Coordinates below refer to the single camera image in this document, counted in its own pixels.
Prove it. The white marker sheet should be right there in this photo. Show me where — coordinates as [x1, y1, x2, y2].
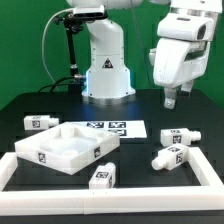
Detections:
[76, 120, 147, 139]

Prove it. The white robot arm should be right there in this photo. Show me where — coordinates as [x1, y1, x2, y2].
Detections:
[66, 0, 222, 109]

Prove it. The silver mounted camera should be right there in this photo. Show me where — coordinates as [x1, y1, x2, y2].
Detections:
[72, 5, 106, 19]

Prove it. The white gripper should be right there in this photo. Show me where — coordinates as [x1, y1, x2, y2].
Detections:
[149, 38, 210, 109]

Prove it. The white U-shaped fence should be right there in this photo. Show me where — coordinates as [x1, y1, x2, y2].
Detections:
[0, 153, 224, 216]

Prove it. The black camera stand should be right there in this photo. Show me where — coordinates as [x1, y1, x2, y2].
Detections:
[55, 13, 85, 93]

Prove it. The white camera cable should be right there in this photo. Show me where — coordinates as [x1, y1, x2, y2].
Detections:
[41, 8, 74, 85]

